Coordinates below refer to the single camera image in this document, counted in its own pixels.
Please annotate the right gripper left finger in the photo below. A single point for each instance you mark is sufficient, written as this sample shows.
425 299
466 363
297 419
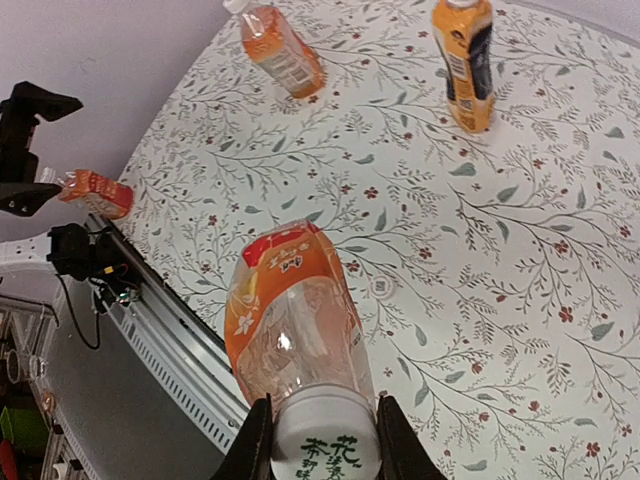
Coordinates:
249 455

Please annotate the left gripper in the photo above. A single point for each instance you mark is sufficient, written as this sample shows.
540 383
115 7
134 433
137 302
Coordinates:
19 195

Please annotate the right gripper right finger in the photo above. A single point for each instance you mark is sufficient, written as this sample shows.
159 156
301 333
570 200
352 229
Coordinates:
403 457

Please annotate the orange bottle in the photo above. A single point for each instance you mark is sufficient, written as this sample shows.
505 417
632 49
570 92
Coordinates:
292 333
274 46
92 192

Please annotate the yellow dark-label bottle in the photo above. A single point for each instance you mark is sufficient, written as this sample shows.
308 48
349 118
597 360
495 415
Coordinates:
463 34

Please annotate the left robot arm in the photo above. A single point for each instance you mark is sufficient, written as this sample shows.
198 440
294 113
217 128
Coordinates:
34 255

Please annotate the floral tablecloth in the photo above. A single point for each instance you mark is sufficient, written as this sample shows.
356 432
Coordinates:
496 275

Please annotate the aluminium front rail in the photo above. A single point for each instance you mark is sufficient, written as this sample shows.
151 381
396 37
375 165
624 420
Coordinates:
185 357

